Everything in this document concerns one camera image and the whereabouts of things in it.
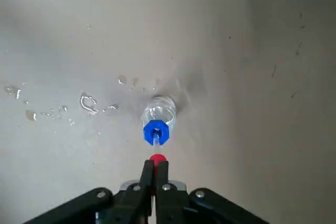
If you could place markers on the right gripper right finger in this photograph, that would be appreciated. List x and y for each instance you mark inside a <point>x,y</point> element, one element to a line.
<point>181,208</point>

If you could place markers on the glass dropper with red bulb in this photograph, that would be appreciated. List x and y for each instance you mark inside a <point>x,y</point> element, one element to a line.
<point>158,158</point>

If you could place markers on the clear bottle with blue cap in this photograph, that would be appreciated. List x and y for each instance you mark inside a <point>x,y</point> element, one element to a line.
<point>160,111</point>

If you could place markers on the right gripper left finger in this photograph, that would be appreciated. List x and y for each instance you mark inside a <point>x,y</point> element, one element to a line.
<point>126,205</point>

